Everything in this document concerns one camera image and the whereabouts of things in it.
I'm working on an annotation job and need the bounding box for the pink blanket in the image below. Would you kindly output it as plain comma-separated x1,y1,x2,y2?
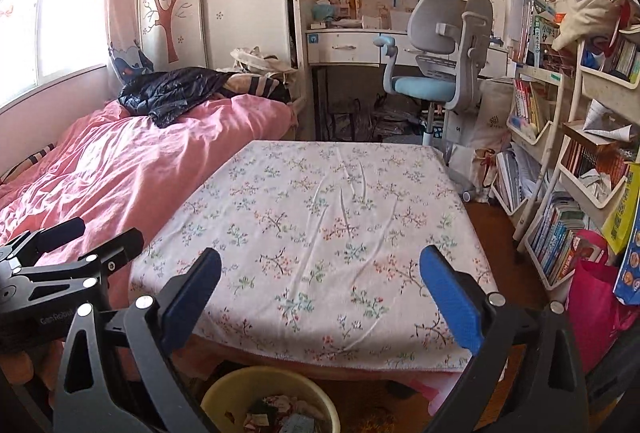
0,93,296,394

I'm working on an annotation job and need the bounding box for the folded white paper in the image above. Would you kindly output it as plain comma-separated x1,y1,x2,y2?
582,98,635,140

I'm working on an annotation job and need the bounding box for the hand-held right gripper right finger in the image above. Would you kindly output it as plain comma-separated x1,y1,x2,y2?
418,244,591,433

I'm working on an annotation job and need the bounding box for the window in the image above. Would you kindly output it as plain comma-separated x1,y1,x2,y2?
0,0,111,109

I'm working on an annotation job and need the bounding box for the grey plastic bag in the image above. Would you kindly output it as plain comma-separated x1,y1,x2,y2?
372,93,426,139

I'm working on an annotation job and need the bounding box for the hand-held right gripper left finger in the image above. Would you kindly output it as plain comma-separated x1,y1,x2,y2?
52,247,223,433

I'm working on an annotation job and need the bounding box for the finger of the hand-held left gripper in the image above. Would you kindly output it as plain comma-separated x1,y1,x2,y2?
15,228,145,309
0,216,87,274

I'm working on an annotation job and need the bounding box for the white tote bag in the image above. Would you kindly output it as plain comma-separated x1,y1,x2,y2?
472,78,516,151

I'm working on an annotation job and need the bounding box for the striped pillow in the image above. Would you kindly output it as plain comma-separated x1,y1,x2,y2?
220,72,296,106

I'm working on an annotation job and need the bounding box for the white tiered book rack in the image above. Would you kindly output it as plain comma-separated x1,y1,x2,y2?
520,26,640,291
492,63,583,259

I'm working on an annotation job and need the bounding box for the white desk with shelves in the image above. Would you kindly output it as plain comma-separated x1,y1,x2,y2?
287,0,511,144

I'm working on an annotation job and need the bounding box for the white shopping bag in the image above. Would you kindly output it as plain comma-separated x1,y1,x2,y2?
447,144,501,203

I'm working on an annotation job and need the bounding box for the yellow trash bin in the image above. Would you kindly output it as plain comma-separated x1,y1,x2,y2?
200,365,342,433

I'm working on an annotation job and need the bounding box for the grey blue office chair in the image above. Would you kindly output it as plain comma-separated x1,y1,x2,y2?
372,0,496,149

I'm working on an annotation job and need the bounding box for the floral tablecloth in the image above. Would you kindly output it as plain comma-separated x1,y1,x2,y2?
129,140,500,374

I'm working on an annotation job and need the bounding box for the blue yellow paper bag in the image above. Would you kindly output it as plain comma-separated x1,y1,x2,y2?
612,208,640,306

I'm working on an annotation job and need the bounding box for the yellow box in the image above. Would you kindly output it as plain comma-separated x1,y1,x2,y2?
602,163,640,254

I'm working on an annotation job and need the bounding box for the row of books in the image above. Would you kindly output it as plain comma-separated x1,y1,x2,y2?
527,198,606,286

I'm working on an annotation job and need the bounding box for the red bag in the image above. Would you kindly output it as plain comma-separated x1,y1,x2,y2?
565,229,640,374

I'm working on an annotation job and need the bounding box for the beige canvas bag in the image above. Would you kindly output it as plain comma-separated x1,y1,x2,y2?
230,46,298,75

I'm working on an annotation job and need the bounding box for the black puffer jacket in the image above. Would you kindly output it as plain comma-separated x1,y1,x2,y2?
118,67,236,129

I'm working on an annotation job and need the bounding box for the beige cloth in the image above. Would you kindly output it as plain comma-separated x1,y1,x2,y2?
552,0,626,54

